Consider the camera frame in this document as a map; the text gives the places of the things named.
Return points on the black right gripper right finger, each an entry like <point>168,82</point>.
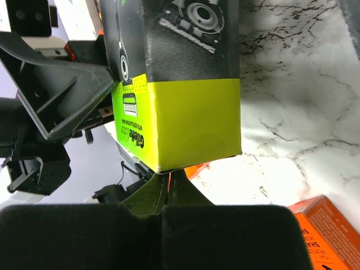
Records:
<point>232,237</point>

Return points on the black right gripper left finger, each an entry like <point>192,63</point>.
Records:
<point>83,236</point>

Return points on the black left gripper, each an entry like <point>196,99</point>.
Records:
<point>61,94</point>

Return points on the black green razor box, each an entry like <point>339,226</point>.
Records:
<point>178,66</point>

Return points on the orange gillette box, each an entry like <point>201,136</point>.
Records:
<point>331,241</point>
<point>193,171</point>

